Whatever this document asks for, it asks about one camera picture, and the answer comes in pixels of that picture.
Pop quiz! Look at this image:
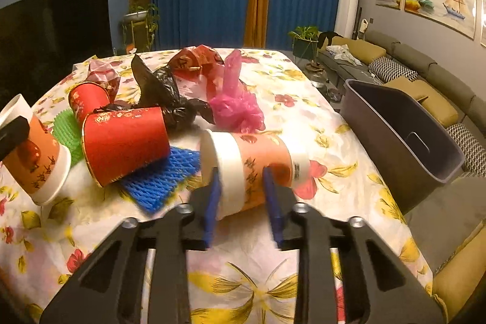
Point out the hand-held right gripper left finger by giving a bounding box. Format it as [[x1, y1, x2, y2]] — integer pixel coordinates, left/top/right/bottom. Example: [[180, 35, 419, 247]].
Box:
[[40, 168, 222, 324]]

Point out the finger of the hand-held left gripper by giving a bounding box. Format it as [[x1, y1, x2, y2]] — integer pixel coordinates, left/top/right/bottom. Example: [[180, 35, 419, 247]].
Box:
[[0, 118, 30, 161]]

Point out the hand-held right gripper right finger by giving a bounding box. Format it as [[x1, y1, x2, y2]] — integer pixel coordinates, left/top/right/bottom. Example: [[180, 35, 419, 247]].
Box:
[[264, 166, 445, 324]]

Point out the orange white paper cup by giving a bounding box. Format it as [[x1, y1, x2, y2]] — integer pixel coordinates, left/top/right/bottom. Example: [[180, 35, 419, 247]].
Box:
[[199, 129, 310, 221], [0, 94, 72, 206]]

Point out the pink plastic bag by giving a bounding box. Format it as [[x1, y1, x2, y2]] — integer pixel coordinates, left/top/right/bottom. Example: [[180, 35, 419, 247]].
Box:
[[208, 49, 266, 134]]

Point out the red paper cup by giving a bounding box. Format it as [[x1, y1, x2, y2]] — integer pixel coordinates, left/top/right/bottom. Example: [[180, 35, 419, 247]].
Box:
[[68, 81, 111, 128], [81, 106, 171, 188]]

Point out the black plastic bag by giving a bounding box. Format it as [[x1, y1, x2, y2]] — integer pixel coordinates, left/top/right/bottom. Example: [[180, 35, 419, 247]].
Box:
[[99, 54, 215, 132]]

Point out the grey plastic bin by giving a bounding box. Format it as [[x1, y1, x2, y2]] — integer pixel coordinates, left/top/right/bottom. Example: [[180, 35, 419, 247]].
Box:
[[339, 78, 466, 215]]

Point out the green foam net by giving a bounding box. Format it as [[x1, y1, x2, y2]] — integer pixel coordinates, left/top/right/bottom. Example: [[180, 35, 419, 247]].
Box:
[[52, 108, 86, 166]]

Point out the blue foam net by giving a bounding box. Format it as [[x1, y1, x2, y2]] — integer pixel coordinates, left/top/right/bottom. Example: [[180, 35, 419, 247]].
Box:
[[121, 146, 202, 214]]

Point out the floral tablecloth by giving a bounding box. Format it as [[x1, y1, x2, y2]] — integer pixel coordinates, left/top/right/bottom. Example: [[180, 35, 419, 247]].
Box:
[[0, 48, 434, 324]]

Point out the black television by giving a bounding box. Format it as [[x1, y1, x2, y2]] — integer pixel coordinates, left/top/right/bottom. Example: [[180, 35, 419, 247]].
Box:
[[0, 0, 115, 102]]

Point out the tea table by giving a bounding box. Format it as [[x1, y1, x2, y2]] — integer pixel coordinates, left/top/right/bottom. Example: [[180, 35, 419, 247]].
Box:
[[302, 57, 344, 102]]

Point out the white cloth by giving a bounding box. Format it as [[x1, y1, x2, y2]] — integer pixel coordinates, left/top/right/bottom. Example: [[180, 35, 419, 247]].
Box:
[[326, 45, 364, 67]]

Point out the potted plant dark pot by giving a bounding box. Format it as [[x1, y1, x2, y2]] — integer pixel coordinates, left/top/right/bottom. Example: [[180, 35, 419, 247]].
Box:
[[287, 26, 322, 63]]

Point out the potted plant on stand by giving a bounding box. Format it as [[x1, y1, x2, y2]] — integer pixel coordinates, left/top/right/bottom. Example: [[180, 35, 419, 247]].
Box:
[[121, 3, 160, 52]]

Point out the mustard cushion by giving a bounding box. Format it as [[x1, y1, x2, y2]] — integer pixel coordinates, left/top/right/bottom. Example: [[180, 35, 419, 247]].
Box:
[[330, 37, 387, 65], [383, 75, 459, 128]]

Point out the patterned cushion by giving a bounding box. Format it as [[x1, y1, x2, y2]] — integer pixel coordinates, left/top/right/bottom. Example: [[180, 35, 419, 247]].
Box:
[[445, 123, 486, 178], [368, 56, 419, 82]]

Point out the handheld vacuum cleaner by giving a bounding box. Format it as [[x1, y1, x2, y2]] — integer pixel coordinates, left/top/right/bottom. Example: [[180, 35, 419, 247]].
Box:
[[356, 7, 371, 41]]

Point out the white tower air conditioner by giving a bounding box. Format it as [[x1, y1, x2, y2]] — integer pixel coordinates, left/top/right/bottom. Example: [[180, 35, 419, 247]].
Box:
[[334, 0, 360, 40]]

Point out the grey sofa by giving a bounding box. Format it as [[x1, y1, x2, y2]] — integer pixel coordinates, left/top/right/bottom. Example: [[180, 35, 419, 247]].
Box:
[[317, 29, 486, 180]]

